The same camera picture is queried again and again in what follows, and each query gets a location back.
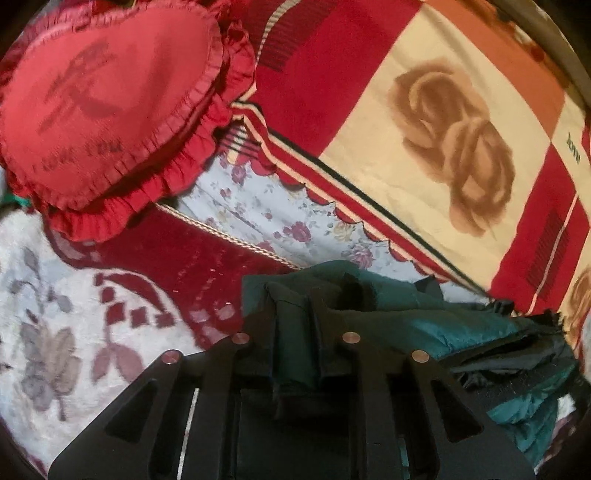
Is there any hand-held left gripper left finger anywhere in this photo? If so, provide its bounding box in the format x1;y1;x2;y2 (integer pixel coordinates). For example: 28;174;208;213
48;323;282;480

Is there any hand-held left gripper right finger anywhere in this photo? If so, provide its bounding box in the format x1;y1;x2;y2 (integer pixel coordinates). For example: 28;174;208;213
314;287;536;480

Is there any teal quilted puffer jacket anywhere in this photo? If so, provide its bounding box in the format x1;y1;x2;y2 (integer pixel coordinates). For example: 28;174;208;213
231;259;583;480

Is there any white red leaf-pattern plush blanket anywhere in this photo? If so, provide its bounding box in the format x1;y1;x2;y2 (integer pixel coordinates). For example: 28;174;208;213
0;203;306;469

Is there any pale floral bedsheet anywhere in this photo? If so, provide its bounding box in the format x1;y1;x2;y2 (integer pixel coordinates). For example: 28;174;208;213
156;152;491;306

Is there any red heart-shaped ruffled pillow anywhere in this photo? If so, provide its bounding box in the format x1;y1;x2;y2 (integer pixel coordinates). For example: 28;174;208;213
41;0;257;243
0;0;232;209

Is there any red cream rose-print quilt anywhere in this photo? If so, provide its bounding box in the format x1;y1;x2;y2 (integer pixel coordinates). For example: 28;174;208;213
231;0;591;366

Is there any grey bed headboard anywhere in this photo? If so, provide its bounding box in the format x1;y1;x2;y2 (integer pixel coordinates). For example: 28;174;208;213
501;0;591;95

